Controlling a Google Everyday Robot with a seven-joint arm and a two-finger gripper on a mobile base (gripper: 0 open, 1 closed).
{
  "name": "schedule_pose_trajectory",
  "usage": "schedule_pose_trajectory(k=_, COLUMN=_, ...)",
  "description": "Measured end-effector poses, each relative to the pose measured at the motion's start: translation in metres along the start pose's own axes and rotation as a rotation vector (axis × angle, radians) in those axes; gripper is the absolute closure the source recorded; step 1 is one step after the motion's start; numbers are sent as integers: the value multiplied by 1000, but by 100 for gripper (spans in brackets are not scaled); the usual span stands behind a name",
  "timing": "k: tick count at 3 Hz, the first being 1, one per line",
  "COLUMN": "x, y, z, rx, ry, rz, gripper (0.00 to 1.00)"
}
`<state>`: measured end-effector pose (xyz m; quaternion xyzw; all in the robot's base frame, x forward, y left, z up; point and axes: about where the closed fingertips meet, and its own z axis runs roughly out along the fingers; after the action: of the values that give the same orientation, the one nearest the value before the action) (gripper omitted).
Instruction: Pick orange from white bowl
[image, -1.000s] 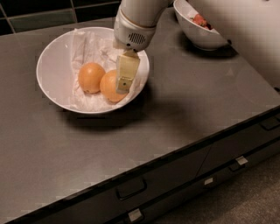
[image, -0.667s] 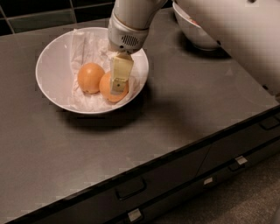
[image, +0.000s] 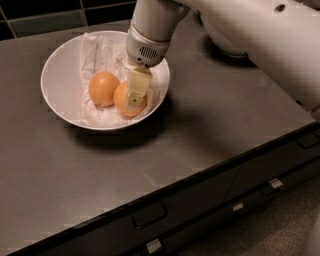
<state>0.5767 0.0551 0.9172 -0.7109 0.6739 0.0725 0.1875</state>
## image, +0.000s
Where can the dark drawer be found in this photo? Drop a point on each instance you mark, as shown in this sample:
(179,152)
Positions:
(258,225)
(288,154)
(120,230)

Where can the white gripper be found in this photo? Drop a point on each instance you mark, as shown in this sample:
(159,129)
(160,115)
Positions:
(144,50)

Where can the right dark drawer front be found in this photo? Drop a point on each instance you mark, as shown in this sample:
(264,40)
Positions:
(288,154)

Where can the large white bowl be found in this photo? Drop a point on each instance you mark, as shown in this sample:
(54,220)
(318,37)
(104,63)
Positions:
(61,82)

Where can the left dark drawer front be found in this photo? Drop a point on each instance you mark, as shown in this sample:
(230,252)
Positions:
(120,230)

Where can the white paper towel in bowl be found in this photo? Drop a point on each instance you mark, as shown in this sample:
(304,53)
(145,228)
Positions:
(107,52)

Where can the lower dark drawer front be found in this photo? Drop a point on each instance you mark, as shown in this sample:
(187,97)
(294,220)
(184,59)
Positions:
(258,225)

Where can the orange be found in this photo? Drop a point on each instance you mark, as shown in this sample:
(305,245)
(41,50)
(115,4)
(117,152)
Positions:
(119,99)
(102,87)

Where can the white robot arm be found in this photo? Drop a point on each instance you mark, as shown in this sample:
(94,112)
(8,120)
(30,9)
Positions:
(281,37)

